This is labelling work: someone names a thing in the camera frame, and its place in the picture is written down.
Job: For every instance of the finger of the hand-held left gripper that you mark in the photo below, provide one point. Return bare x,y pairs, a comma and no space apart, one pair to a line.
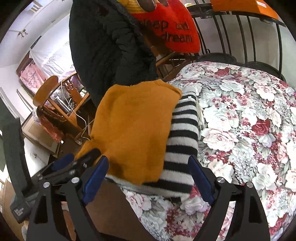
63,160
89,155

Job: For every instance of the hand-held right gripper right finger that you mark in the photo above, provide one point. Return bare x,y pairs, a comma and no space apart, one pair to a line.
201,180

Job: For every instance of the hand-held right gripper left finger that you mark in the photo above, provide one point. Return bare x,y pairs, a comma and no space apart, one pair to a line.
94,180

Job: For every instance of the mustard knitted cardigan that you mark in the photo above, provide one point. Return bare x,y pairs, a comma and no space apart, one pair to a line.
134,129

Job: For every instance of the black and white striped garment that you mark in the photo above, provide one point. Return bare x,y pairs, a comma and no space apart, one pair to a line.
182,139

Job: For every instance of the wooden chair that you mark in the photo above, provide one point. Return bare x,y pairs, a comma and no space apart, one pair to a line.
45,89

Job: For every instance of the floral blanket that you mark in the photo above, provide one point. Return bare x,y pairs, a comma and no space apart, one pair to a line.
242,115

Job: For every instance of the pink floral cloth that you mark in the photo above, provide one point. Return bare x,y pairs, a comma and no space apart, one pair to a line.
34,74

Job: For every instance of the black jacket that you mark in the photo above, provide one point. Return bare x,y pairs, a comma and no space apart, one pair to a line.
99,46

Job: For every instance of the black metal rack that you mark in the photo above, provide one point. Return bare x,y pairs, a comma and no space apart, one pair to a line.
217,58

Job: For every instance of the red plush pillow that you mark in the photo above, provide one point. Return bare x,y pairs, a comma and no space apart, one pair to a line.
175,18

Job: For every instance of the orange box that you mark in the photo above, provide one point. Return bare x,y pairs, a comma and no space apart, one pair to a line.
242,7

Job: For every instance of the brown wooden bed frame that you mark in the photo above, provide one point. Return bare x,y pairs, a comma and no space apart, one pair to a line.
111,213

